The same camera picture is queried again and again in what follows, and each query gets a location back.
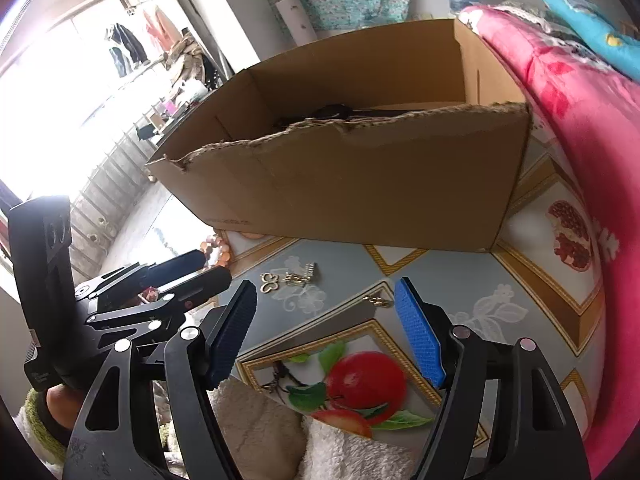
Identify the fruit printed tablecloth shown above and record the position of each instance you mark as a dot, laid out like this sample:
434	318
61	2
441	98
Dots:
500	280

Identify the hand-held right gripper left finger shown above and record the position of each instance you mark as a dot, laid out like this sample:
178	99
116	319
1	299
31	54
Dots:
227	345

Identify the pink floral blanket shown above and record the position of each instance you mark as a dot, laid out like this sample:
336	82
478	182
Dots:
590	185

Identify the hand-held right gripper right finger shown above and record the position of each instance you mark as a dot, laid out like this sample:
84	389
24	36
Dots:
420	335

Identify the blue cartoon quilt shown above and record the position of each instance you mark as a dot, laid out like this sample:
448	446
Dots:
595	30

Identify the pink hanging garment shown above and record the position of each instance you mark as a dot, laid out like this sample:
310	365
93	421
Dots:
159	27

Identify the grey lace bedding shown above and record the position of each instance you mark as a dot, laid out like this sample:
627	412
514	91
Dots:
545	22

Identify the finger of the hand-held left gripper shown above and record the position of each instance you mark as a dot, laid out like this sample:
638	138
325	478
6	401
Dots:
175	265
200	285

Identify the white fluffy towel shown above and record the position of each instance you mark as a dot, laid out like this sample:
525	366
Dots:
270	440

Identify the white paper roll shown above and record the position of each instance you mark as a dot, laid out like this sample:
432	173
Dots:
296	20

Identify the person's left forearm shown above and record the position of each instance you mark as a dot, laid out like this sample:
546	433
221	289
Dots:
32	415

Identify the metal balcony railing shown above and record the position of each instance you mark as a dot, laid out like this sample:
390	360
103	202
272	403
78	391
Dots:
110	170

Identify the pile of cloth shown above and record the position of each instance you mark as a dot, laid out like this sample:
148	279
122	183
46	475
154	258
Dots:
192	60

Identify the brown cardboard box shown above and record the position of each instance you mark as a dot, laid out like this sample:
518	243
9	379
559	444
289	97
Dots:
350	185

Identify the gold silver clip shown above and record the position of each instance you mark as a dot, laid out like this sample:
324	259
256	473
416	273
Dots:
301	275

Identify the dark hanging jacket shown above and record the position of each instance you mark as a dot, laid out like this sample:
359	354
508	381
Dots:
125	47

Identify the gold butterfly earring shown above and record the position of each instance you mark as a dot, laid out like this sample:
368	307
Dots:
272	283

